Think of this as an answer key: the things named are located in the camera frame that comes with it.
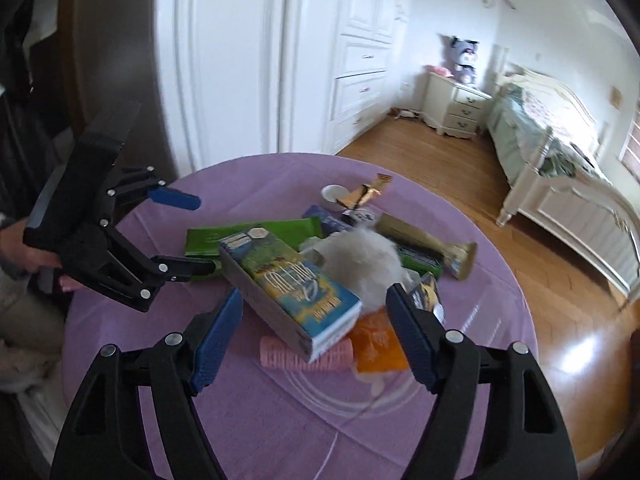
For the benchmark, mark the purple plush toy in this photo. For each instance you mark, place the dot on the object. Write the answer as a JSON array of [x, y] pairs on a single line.
[[465, 57]]

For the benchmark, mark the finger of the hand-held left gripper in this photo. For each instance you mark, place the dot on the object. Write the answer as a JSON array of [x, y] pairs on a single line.
[[190, 266], [175, 199]]

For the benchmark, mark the small white cup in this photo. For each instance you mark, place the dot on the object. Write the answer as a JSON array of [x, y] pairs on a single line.
[[334, 195]]

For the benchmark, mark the short green packet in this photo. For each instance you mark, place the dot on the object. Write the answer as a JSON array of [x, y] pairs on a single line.
[[415, 262]]

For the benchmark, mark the olive gold snack packet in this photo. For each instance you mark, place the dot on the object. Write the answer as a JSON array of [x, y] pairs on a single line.
[[430, 245]]

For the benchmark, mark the gold foil wrapper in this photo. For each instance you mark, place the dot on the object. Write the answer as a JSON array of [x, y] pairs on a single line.
[[362, 194]]

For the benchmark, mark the blue green printed carton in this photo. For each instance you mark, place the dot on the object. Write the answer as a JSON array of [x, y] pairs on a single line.
[[290, 285]]

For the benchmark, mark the white wardrobe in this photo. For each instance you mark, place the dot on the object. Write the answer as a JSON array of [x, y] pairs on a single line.
[[230, 60]]

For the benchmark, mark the dark brown door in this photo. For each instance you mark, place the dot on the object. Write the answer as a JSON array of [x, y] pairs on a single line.
[[125, 35]]

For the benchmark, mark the small tan wall plaque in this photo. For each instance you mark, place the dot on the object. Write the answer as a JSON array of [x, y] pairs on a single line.
[[616, 96]]

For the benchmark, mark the small pink item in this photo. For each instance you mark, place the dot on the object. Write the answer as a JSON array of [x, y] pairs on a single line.
[[436, 70]]

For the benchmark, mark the yellow black packet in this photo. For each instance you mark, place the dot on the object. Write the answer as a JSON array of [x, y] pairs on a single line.
[[425, 292]]

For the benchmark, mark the pink ribbed roll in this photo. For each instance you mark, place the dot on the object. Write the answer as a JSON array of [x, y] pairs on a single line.
[[280, 355]]

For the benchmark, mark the dark blue packet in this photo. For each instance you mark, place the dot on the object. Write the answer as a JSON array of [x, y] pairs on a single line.
[[320, 217]]

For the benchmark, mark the orange plastic packet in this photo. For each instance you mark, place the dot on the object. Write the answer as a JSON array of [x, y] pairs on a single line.
[[375, 345]]

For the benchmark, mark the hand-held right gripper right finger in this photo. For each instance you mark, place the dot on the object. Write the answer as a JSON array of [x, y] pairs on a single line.
[[407, 330]]

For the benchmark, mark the long green snack packet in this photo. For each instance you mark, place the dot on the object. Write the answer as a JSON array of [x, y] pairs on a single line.
[[210, 240]]

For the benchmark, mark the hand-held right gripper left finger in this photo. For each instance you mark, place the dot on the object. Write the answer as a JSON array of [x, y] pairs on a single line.
[[220, 340]]

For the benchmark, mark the purple tablecloth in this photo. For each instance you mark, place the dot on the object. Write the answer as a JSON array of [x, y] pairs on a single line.
[[250, 420]]

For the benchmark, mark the white fluffy ball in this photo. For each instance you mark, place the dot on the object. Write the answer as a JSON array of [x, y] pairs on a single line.
[[360, 260]]

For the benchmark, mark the person's left hand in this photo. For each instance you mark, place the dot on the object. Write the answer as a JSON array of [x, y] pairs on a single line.
[[20, 252]]

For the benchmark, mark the small blue white packet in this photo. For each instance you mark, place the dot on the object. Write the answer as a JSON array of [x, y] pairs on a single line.
[[362, 216]]

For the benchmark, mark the white bed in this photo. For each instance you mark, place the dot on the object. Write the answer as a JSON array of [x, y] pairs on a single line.
[[565, 210]]

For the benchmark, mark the cream nightstand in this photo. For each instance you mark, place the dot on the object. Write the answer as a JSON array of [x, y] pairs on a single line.
[[460, 107]]

